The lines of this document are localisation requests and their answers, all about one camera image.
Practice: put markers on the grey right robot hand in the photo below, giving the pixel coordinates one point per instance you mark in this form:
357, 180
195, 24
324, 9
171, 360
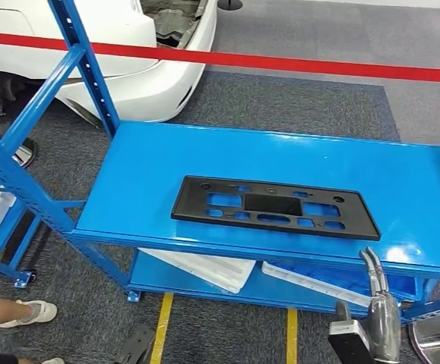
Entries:
383, 326

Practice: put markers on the black plastic panel part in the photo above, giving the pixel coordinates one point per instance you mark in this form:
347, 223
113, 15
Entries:
190, 211

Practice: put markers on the blue metal shelf rack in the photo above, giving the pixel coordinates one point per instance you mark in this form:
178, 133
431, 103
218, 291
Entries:
0, 265
166, 166

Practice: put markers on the silver stanchion base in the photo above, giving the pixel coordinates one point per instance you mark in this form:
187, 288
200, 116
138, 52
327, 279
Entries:
26, 153
432, 336

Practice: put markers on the red barrier belt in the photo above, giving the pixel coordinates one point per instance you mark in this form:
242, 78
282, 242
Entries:
280, 64

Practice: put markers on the black stanchion base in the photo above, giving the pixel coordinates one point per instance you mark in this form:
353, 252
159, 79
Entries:
229, 5

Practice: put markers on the white car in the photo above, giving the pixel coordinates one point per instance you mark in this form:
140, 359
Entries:
128, 95

